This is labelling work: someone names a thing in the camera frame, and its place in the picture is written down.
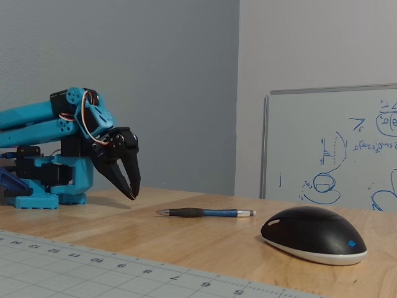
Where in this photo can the black computer mouse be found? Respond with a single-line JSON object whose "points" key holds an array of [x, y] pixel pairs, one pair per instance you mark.
{"points": [[310, 232]]}

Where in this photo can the grey cutting mat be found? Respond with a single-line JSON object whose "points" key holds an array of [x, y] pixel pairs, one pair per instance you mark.
{"points": [[62, 273]]}

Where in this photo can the whiteboard with blue drawings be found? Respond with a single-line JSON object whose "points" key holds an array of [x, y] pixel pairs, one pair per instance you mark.
{"points": [[310, 139]]}

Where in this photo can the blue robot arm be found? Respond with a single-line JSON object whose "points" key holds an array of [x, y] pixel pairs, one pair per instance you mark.
{"points": [[31, 115]]}

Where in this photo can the blue pen with black grip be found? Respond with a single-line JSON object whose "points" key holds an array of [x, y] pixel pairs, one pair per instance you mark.
{"points": [[201, 213]]}

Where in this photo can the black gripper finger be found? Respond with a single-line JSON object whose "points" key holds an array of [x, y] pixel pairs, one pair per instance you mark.
{"points": [[116, 178], [134, 170]]}

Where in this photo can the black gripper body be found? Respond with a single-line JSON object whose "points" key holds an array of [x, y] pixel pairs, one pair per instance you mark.
{"points": [[109, 155]]}

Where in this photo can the dark blue table clamp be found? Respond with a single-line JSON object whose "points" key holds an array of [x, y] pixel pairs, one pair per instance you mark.
{"points": [[12, 183]]}

